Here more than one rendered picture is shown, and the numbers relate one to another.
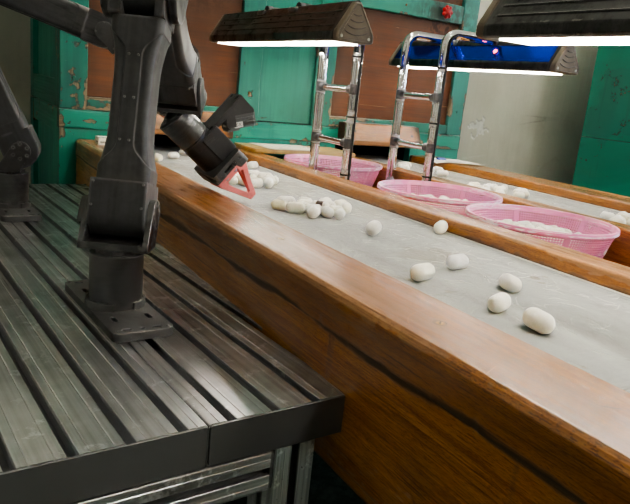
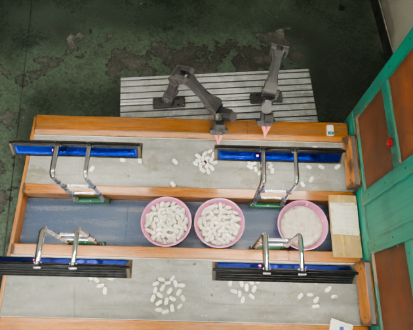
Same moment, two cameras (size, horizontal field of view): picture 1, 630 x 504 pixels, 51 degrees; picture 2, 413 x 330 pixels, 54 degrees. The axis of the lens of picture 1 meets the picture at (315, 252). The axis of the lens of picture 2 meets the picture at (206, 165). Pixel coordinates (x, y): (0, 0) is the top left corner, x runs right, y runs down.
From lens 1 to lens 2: 2.59 m
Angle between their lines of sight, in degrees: 87
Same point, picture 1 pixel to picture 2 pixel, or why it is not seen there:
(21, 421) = (131, 83)
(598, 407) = (75, 122)
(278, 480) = not seen: hidden behind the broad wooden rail
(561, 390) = (80, 122)
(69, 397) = (136, 89)
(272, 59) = (380, 203)
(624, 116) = not seen: outside the picture
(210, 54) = (375, 165)
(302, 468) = not seen: hidden behind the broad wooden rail
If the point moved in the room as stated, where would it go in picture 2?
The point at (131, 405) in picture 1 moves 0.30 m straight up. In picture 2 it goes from (130, 95) to (120, 67)
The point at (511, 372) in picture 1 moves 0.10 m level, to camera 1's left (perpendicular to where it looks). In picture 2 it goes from (86, 120) to (97, 107)
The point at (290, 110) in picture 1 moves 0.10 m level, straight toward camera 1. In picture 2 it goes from (370, 225) to (352, 215)
